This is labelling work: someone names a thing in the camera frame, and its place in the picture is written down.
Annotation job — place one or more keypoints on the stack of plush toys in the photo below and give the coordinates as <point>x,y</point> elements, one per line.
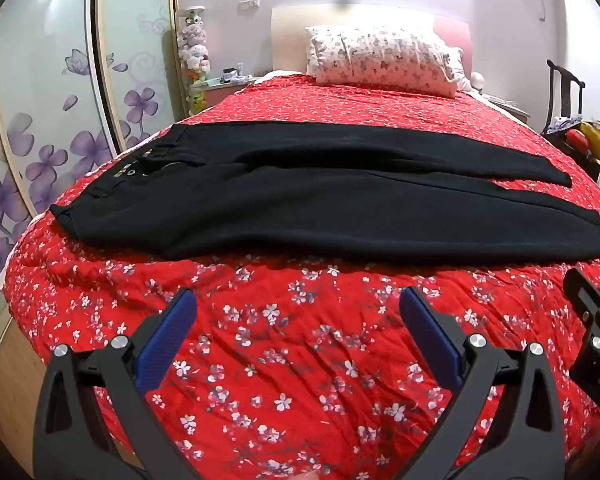
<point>194,45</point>

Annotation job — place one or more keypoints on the black wooden chair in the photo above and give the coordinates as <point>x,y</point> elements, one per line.
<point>560,95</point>

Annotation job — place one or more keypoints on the white floral pillow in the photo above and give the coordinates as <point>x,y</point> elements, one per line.
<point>385,57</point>

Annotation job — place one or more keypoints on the red plush toy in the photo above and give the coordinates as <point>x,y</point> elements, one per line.
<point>577,142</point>

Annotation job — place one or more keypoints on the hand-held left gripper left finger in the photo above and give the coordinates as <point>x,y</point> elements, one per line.
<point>172,330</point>

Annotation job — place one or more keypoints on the black pants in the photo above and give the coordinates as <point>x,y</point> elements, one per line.
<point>305,210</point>

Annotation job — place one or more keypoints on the flower print wardrobe doors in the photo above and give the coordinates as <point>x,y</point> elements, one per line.
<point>45,110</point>

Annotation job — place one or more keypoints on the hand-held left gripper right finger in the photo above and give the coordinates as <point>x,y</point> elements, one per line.
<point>430,330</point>

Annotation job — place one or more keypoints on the light wooden bedside table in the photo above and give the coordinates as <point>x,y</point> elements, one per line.
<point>510,107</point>

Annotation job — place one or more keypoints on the pink nightstand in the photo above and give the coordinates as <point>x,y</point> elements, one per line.
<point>215,91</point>

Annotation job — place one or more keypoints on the small white round lamp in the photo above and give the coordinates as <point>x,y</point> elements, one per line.
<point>477,80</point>

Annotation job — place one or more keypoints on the red floral bedspread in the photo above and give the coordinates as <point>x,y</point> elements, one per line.
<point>290,340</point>

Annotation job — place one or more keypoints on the small items on nightstand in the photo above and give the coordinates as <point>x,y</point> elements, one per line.
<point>232,76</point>

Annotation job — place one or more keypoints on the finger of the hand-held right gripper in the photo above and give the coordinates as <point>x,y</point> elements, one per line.
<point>587,300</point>

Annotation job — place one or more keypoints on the white wall socket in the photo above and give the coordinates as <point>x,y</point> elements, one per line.
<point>248,5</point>

